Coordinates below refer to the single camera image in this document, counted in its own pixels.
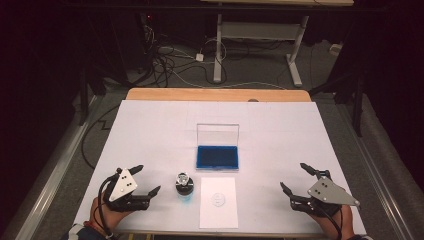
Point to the wooden table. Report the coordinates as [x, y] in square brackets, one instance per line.
[200, 94]

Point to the grey metal floor rail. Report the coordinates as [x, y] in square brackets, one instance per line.
[376, 173]
[50, 180]

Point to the person's left hand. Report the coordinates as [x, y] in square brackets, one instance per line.
[103, 216]

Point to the black round stamp cap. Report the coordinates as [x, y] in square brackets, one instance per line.
[185, 192]

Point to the black round stamp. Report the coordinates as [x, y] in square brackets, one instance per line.
[184, 181]

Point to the black stand leg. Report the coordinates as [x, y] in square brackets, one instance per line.
[358, 106]

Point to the white table cover sheet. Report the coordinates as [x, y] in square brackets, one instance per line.
[150, 133]

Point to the white metal desk frame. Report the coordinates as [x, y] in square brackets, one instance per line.
[256, 30]

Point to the white power strip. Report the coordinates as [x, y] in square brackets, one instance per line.
[336, 49]

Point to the white power adapter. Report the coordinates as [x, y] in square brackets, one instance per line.
[199, 57]

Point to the person's right hand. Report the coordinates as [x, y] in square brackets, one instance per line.
[340, 225]

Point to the blue ink pad clear case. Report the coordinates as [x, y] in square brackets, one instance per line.
[217, 156]

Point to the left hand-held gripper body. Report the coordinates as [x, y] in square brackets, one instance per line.
[123, 186]

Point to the white paper sheet round print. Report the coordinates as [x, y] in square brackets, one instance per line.
[218, 216]

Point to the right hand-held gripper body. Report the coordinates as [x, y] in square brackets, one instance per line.
[328, 193]

